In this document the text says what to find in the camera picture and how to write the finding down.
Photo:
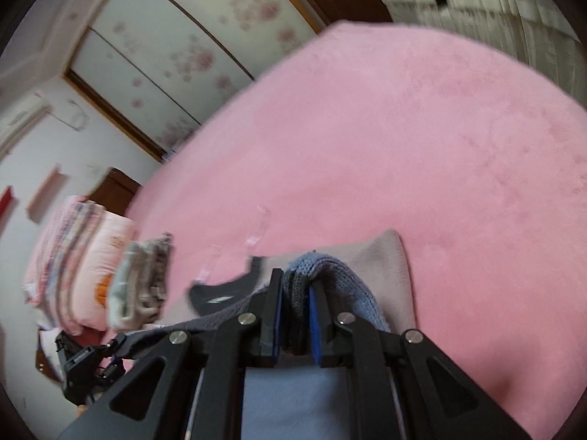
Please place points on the red wall decoration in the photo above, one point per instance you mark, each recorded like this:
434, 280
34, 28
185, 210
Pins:
6, 202

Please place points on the dark wooden headboard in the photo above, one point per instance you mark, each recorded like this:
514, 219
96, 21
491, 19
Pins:
114, 189

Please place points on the folded pink striped blanket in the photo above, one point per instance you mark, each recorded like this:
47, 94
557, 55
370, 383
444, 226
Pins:
59, 256

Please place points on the striped knit sweater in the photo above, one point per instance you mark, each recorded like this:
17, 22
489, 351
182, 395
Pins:
348, 279

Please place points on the wooden wall shelf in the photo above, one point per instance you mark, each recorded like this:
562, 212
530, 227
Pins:
47, 191

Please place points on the floral sliding door wardrobe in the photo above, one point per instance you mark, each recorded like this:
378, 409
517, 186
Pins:
183, 50

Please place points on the lace covered furniture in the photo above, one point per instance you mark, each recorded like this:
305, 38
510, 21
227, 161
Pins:
486, 4

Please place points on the pink bed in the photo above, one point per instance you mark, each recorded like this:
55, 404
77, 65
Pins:
412, 169

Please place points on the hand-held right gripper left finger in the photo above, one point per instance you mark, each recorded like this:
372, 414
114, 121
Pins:
274, 330

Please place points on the white air conditioner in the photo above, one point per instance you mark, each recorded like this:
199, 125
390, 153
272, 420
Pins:
20, 121

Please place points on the stack of folded clothes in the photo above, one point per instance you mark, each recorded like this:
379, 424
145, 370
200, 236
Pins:
140, 279

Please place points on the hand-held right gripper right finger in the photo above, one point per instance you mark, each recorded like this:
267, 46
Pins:
315, 325

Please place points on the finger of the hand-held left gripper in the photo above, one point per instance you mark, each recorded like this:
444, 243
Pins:
112, 346

